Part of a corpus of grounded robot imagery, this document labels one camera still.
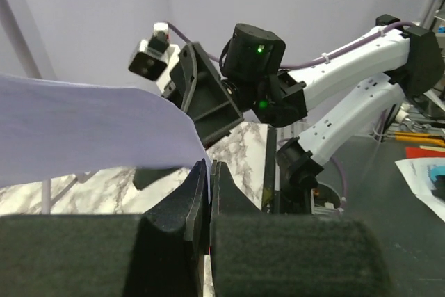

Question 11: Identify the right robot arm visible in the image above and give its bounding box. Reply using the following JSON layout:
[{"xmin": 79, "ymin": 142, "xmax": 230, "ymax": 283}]
[{"xmin": 166, "ymin": 15, "xmax": 444, "ymax": 213}]

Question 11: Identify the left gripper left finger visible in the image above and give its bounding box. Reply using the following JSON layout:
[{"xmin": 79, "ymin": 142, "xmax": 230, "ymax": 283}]
[{"xmin": 1, "ymin": 161, "xmax": 207, "ymax": 296}]

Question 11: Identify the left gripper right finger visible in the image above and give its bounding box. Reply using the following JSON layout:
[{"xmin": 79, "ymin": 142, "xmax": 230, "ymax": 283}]
[{"xmin": 210, "ymin": 161, "xmax": 391, "ymax": 296}]

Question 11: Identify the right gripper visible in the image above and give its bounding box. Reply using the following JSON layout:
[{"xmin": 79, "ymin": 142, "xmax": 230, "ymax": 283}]
[{"xmin": 169, "ymin": 42, "xmax": 243, "ymax": 146}]

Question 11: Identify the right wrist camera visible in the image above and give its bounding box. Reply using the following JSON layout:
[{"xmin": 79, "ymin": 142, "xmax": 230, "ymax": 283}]
[{"xmin": 128, "ymin": 22, "xmax": 180, "ymax": 95}]

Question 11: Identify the lilac paper sheet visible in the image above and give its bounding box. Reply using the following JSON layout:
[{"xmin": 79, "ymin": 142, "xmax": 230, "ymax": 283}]
[{"xmin": 1, "ymin": 75, "xmax": 208, "ymax": 186}]

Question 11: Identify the lilac music stand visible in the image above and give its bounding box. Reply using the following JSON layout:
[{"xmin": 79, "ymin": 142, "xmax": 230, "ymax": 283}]
[{"xmin": 1, "ymin": 0, "xmax": 52, "ymax": 214}]

